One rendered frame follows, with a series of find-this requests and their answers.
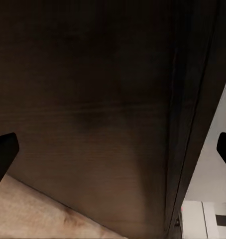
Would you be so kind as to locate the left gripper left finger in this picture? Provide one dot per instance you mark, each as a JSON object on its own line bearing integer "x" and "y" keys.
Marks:
{"x": 9, "y": 148}

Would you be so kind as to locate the cabinet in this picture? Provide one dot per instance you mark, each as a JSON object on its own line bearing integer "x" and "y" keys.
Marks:
{"x": 111, "y": 102}

